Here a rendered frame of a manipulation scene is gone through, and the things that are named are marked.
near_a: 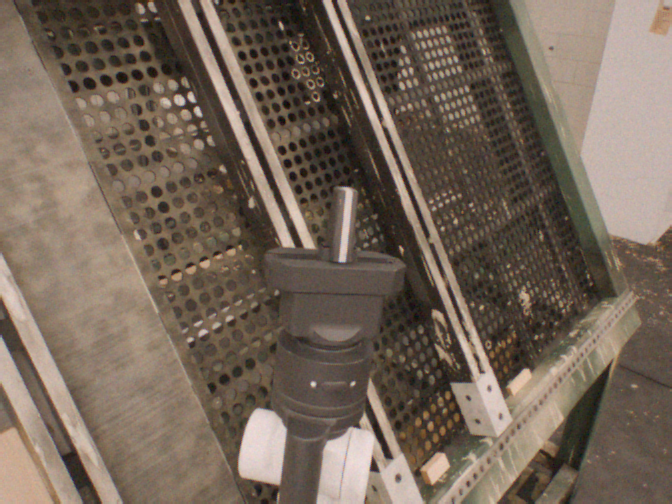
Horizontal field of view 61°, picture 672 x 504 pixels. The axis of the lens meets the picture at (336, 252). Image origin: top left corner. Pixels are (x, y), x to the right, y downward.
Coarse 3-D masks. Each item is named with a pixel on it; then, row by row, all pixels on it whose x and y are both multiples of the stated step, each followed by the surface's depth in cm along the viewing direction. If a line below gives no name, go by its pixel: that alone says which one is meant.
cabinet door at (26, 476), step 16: (16, 432) 70; (0, 448) 69; (16, 448) 70; (0, 464) 68; (16, 464) 69; (32, 464) 70; (0, 480) 68; (16, 480) 69; (32, 480) 70; (0, 496) 68; (16, 496) 69; (32, 496) 70; (48, 496) 71
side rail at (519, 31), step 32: (480, 0) 160; (512, 0) 155; (512, 32) 157; (544, 64) 160; (544, 96) 157; (544, 128) 160; (544, 160) 164; (576, 160) 162; (576, 192) 161; (576, 224) 164; (576, 256) 168; (608, 256) 164; (608, 288) 165
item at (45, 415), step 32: (0, 256) 67; (0, 288) 67; (0, 320) 67; (32, 320) 68; (0, 352) 66; (32, 352) 68; (0, 384) 66; (32, 384) 70; (64, 384) 69; (32, 416) 67; (64, 416) 69; (32, 448) 67; (64, 448) 71; (96, 448) 70; (64, 480) 68; (96, 480) 70
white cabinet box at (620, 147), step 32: (640, 0) 327; (608, 32) 344; (640, 32) 333; (608, 64) 351; (640, 64) 339; (608, 96) 358; (640, 96) 345; (608, 128) 365; (640, 128) 352; (608, 160) 372; (640, 160) 359; (608, 192) 380; (640, 192) 366; (608, 224) 388; (640, 224) 373
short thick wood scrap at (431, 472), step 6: (438, 456) 114; (444, 456) 114; (432, 462) 113; (438, 462) 113; (444, 462) 114; (426, 468) 112; (432, 468) 112; (438, 468) 113; (444, 468) 114; (426, 474) 111; (432, 474) 111; (438, 474) 112; (426, 480) 112; (432, 480) 111
